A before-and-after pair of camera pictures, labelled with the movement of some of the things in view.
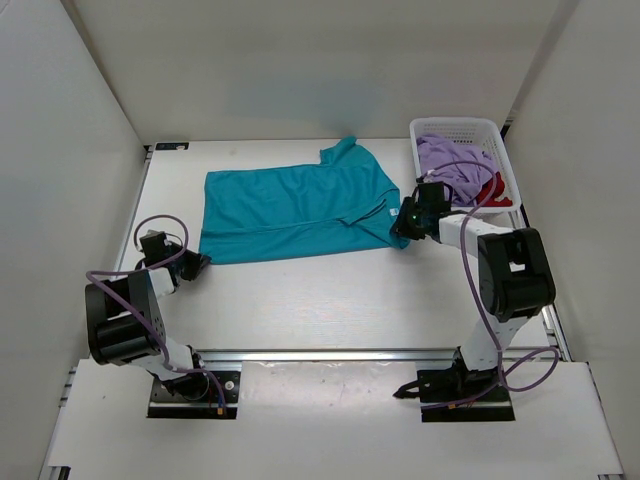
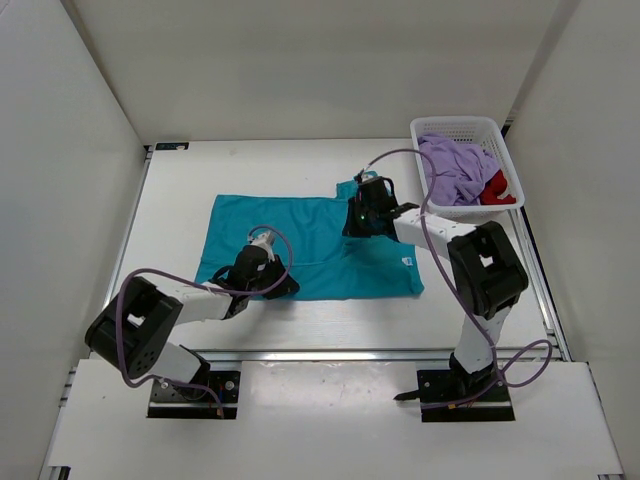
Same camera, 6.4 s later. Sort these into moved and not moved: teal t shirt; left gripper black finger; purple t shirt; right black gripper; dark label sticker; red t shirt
Moved: right black gripper; left gripper black finger; teal t shirt
Not moved: dark label sticker; purple t shirt; red t shirt
